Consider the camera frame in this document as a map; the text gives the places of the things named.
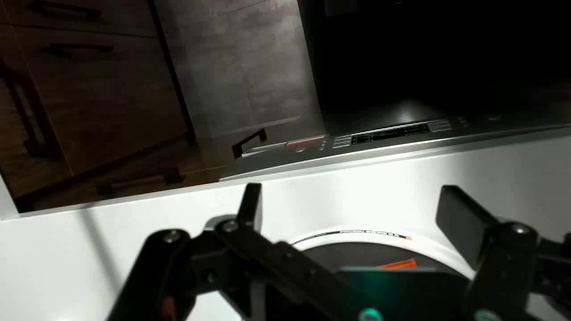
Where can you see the wooden drawer cabinet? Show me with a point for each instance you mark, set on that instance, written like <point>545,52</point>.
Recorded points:
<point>90,100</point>

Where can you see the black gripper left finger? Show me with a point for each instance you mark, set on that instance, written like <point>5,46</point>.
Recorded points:
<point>179,273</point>

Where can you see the round black tray mat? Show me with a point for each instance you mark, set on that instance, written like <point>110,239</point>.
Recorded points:
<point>358,251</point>

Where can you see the flat orange stick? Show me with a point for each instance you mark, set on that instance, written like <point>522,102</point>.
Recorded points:
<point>402,264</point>

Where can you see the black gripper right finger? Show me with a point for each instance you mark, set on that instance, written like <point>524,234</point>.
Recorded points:
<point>506,267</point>

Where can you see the round white tray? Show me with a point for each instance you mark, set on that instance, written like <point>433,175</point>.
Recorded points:
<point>442,246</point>

